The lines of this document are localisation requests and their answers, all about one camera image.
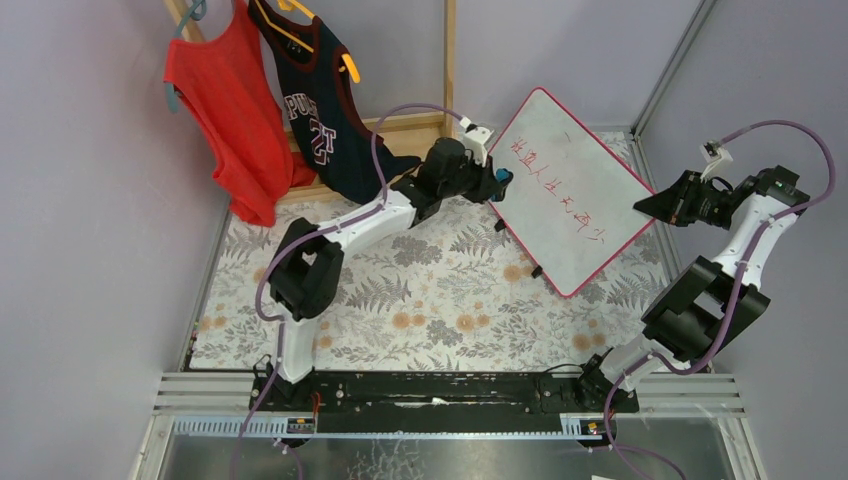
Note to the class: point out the navy basketball jersey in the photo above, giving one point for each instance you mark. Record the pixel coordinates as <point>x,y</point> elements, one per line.
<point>318,104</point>

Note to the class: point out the wooden clothes rack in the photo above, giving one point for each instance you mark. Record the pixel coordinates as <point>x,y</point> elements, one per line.
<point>404,134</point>

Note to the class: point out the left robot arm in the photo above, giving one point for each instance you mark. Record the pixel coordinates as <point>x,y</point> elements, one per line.
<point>304,275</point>

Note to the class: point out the blue whiteboard eraser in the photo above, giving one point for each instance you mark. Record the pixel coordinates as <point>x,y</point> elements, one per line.
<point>504,177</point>

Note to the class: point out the pink framed whiteboard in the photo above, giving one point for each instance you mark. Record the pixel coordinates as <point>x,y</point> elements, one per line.
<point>570,202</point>

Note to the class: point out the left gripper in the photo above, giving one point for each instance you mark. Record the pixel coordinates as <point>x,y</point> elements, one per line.
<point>482,183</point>

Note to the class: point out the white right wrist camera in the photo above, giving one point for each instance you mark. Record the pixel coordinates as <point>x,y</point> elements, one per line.
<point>717,158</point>

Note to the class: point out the red tank top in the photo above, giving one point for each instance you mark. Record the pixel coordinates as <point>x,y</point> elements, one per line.
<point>223,84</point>

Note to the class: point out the wire whiteboard stand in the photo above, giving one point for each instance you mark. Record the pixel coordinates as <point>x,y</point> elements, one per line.
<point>537,270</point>

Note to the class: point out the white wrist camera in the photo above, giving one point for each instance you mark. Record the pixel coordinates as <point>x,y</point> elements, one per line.
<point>474,138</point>
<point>717,158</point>

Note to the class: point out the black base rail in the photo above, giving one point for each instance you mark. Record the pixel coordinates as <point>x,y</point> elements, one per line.
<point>422,402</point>

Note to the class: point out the floral table mat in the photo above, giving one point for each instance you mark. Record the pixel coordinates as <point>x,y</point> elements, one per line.
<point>452,294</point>

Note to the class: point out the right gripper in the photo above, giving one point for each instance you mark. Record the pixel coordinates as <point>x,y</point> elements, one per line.
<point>684,201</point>

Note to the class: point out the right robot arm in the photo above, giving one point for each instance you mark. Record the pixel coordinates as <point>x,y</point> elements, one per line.
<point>713,300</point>

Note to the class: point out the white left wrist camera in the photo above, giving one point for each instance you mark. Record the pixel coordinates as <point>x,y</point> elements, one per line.
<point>474,138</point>

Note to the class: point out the yellow clothes hanger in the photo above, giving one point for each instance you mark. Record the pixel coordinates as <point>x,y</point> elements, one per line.
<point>348,64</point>

